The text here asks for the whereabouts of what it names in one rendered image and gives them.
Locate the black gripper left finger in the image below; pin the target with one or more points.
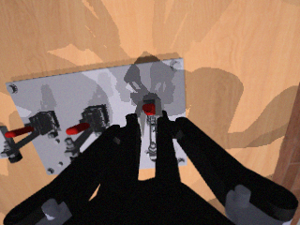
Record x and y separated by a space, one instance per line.
73 187

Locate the grey metal fixture plate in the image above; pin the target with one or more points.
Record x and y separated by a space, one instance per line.
118 88

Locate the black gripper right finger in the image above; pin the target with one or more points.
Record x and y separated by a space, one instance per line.
248 197

